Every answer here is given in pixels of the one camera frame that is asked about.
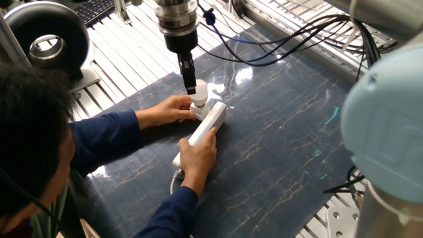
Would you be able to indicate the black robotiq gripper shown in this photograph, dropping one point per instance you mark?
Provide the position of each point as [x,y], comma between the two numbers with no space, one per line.
[181,43]

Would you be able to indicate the white LED bulb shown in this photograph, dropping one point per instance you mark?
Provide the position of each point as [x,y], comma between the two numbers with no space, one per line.
[199,92]

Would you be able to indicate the white plug-in bulb holder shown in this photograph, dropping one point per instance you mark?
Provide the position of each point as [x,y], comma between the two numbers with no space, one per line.
[200,111]

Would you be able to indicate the white power strip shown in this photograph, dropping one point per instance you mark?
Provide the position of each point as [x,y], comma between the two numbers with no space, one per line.
[211,119]

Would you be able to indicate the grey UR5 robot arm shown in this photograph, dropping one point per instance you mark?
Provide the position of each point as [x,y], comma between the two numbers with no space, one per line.
[380,115]

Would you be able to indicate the navy sleeved left forearm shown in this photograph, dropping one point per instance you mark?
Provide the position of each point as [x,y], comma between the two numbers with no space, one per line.
[105,142]

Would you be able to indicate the navy sleeved right forearm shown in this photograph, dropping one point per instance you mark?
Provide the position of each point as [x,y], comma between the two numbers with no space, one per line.
[168,215]

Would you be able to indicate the person's left hand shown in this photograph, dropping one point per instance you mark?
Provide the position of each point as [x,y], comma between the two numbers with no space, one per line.
[168,110]

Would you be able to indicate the person's right hand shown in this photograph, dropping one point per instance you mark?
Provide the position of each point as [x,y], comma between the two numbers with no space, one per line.
[198,158]

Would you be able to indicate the dark marble pattern mat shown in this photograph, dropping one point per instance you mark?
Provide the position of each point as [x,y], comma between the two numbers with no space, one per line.
[264,148]

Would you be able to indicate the black computer keyboard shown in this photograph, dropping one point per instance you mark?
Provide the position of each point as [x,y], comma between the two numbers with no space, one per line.
[94,10]

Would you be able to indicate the slanted aluminium pole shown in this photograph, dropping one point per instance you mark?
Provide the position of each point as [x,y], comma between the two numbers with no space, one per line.
[13,43]

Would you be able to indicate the green trousered leg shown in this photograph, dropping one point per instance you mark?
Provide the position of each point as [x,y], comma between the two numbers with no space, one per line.
[51,215]

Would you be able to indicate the grey robot mounting plate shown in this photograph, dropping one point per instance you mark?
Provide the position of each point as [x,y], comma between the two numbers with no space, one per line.
[342,221]

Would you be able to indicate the short aluminium bracket post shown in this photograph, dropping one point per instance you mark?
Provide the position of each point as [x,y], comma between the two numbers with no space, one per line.
[122,11]

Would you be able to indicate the grey device base plate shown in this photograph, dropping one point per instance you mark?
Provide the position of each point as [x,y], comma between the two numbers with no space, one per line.
[87,79]

